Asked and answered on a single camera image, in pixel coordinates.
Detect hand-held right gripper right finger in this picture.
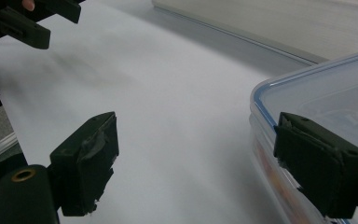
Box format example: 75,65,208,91
273,112,358,219

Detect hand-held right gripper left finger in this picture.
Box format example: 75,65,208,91
48,111,120,217

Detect white board panel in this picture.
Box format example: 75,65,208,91
151,0,358,65

